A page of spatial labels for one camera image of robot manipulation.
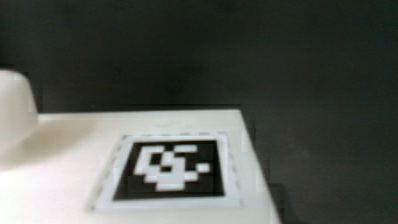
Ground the white drawer without knob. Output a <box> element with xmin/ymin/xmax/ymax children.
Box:
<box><xmin>0</xmin><ymin>70</ymin><xmax>282</xmax><ymax>224</ymax></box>

